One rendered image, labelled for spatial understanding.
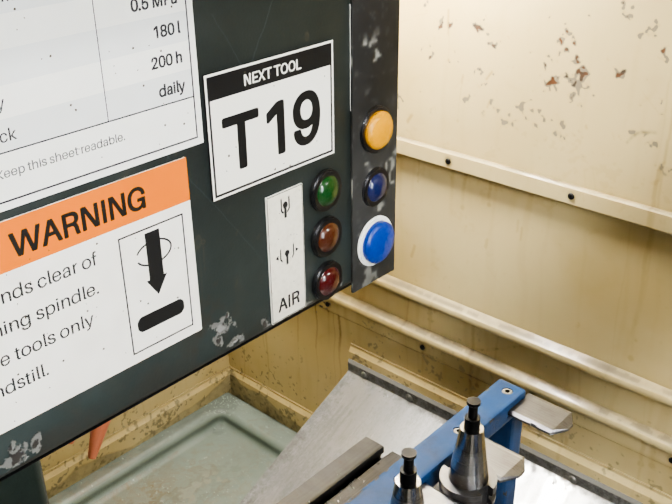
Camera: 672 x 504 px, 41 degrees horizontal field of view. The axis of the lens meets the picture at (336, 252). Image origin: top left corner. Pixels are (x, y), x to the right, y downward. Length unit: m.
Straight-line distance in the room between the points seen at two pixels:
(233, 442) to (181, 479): 0.16
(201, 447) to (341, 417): 0.44
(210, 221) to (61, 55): 0.13
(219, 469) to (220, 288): 1.52
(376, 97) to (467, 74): 0.84
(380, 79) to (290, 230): 0.11
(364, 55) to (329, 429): 1.27
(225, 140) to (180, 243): 0.06
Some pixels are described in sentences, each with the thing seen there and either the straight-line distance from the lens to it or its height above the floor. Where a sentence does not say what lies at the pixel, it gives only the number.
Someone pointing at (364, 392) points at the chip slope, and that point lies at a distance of 1.78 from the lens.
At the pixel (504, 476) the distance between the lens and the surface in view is 1.04.
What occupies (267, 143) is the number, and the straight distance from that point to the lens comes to 0.51.
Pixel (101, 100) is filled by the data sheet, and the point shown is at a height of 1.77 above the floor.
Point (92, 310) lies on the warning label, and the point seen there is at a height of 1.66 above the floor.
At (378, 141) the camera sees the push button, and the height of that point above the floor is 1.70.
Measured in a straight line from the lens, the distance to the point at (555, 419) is 1.13.
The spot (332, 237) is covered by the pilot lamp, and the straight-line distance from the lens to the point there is 0.56.
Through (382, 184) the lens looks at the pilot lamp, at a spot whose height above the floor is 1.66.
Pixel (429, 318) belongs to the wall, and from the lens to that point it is 1.63.
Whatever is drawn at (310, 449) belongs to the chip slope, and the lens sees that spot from 1.75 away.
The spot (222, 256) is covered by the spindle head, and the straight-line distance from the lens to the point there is 0.51.
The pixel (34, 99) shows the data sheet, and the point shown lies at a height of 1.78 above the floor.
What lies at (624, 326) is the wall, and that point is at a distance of 1.41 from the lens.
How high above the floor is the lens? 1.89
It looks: 27 degrees down
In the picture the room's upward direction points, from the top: 1 degrees counter-clockwise
